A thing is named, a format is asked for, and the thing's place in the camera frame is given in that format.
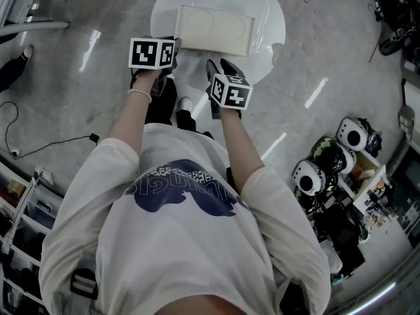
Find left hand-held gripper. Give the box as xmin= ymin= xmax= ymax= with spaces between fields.
xmin=128 ymin=36 xmax=182 ymax=98

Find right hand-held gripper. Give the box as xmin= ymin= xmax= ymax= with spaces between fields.
xmin=205 ymin=58 xmax=254 ymax=121

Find cream box with drawer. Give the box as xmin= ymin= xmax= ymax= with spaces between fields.
xmin=173 ymin=5 xmax=257 ymax=58

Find person's left forearm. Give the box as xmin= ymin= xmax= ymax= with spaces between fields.
xmin=107 ymin=69 xmax=162 ymax=146

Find person's right forearm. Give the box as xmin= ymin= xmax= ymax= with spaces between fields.
xmin=218 ymin=104 xmax=266 ymax=192

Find cardboard box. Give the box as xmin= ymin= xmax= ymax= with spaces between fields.
xmin=351 ymin=161 xmax=379 ymax=182

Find white open shelf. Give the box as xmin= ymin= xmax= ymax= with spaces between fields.
xmin=339 ymin=149 xmax=396 ymax=211

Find person's white shoe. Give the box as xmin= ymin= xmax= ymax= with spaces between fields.
xmin=178 ymin=96 xmax=195 ymax=112

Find person's black trouser legs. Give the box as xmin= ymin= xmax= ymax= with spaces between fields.
xmin=144 ymin=76 xmax=198 ymax=134

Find camouflage backpack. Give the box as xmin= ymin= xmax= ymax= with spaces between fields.
xmin=312 ymin=136 xmax=346 ymax=174

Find white backpack with round window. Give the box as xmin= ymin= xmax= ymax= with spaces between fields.
xmin=335 ymin=116 xmax=369 ymax=152
xmin=292 ymin=159 xmax=326 ymax=197
xmin=337 ymin=142 xmax=358 ymax=174

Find black backpack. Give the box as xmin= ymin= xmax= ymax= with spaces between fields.
xmin=363 ymin=117 xmax=383 ymax=159

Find white t-shirt with blue print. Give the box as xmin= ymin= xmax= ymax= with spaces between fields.
xmin=38 ymin=123 xmax=331 ymax=315

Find pile of black bags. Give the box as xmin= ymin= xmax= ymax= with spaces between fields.
xmin=373 ymin=0 xmax=420 ymax=57

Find white storage rack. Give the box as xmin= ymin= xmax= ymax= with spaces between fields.
xmin=0 ymin=161 xmax=66 ymax=315

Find shiny metal railing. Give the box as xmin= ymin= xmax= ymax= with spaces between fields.
xmin=327 ymin=246 xmax=420 ymax=315

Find pearl bracelet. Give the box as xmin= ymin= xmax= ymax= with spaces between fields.
xmin=127 ymin=87 xmax=153 ymax=104

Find grey metal rail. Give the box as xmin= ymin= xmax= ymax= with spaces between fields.
xmin=0 ymin=20 xmax=70 ymax=38

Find black power cable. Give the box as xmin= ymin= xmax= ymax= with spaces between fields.
xmin=0 ymin=100 xmax=100 ymax=160

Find black strap buckle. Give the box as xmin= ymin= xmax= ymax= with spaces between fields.
xmin=69 ymin=267 xmax=100 ymax=301

